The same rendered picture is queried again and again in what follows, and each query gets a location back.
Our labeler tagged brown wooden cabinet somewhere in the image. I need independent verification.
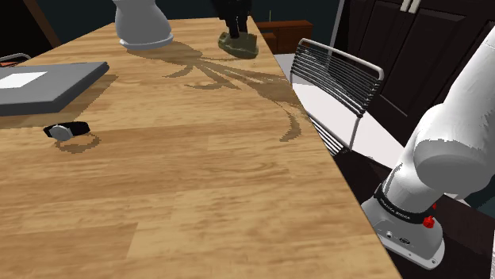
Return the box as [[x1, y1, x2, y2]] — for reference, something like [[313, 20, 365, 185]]
[[255, 20, 314, 55]]

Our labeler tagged white vase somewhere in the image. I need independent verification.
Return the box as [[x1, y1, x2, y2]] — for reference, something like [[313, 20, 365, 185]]
[[112, 0, 175, 51]]

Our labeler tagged dark panelled wardrobe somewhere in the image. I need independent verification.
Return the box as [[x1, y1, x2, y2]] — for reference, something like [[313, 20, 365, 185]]
[[333, 0, 495, 147]]

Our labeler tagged grey closed laptop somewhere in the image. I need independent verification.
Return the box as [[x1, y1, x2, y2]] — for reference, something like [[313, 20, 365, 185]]
[[0, 61, 110, 117]]

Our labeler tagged dark robot stand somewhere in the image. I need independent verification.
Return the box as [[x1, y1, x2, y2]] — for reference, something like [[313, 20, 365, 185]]
[[333, 148, 495, 279]]

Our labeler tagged grey metal chair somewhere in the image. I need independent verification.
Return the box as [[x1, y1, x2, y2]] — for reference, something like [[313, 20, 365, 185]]
[[0, 53, 32, 69]]

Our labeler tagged metal wire chair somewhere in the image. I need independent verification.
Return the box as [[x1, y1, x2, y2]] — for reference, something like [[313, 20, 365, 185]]
[[290, 38, 386, 156]]

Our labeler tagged black strap wristwatch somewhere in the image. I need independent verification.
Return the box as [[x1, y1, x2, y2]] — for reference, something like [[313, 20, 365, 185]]
[[42, 121, 91, 142]]

